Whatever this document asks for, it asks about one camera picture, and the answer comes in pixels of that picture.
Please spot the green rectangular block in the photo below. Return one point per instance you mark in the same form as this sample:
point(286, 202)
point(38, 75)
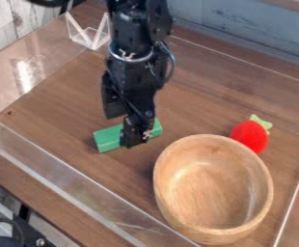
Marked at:
point(107, 138)

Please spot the clear acrylic corner bracket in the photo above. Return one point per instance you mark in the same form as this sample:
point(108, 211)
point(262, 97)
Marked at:
point(91, 37)

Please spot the brown wooden bowl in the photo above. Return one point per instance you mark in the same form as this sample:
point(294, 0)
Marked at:
point(214, 188)

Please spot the clear acrylic front wall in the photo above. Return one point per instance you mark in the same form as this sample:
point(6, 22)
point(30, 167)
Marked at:
point(83, 208)

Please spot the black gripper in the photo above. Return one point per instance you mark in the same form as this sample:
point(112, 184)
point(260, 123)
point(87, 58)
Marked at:
point(128, 87)

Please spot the black metal clamp stand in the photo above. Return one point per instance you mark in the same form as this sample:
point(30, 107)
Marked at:
point(24, 235)

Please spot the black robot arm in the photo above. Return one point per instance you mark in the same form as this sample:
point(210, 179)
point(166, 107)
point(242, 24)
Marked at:
point(140, 25)

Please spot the red plush strawberry toy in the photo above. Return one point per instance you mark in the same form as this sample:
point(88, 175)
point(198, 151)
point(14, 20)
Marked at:
point(252, 133)

